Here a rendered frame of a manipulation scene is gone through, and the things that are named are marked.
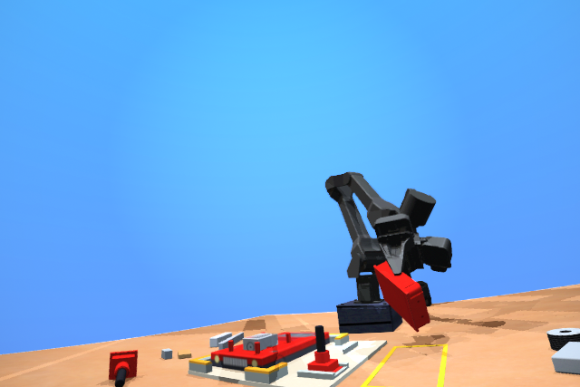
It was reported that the red hood shell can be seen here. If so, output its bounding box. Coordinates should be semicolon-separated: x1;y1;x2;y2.
373;262;430;332

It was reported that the black toy tyre with white hub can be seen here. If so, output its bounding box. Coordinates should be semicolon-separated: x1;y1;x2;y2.
546;327;580;351

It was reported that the yellow rectangular frame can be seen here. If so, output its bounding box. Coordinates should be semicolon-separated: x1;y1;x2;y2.
361;344;448;387

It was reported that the small tan block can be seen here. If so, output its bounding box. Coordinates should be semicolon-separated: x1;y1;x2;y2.
178;349;191;359

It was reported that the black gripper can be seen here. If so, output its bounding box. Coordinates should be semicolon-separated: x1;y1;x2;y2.
373;214;432;307

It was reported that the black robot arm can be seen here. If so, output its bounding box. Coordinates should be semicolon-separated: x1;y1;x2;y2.
325;171;452;304

